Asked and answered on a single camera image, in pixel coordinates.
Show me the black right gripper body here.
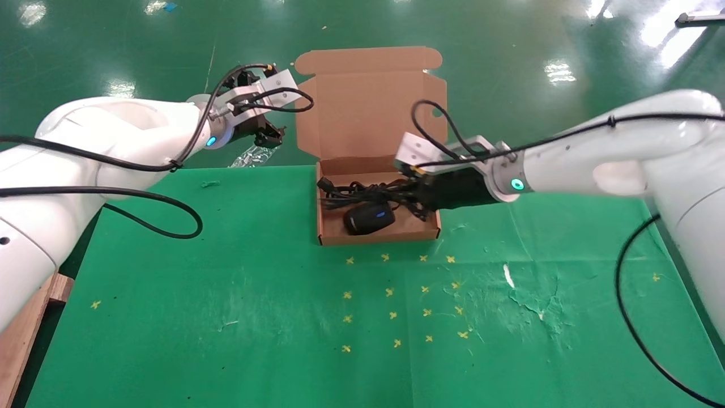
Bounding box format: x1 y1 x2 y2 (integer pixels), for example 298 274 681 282
421 168 503 212

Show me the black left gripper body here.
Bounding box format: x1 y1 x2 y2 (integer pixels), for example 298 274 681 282
232 110 273 143

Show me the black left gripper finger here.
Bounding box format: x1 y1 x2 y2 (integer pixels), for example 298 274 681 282
223 66 267 89
254 121 286 149

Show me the black mouse cable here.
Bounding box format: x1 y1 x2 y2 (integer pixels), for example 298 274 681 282
343 193 420 236

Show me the black data cable with plug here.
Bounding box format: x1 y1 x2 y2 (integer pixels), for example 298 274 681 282
317 177 421 212

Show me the open brown cardboard box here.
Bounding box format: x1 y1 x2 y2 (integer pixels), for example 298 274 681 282
293 46 449 247

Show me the clear plastic wrapper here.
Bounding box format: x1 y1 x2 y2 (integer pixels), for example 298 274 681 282
229 144 270 169

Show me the green tablecloth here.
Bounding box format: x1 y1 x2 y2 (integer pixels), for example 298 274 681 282
25 159 725 408

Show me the grey table foot bar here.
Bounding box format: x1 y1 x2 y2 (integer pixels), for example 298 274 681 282
673 11 725 27

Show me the brown wooden board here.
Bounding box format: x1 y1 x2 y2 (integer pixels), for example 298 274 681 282
0 272 75 408

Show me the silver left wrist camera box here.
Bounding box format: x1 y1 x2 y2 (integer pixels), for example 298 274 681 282
212 68 301 123

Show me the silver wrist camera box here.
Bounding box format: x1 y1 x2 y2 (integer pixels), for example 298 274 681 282
212 68 301 123
394 131 511 172

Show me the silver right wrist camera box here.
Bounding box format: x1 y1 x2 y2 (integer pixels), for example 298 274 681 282
394 131 511 172

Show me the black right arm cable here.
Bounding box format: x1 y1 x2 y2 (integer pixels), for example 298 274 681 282
411 100 725 408

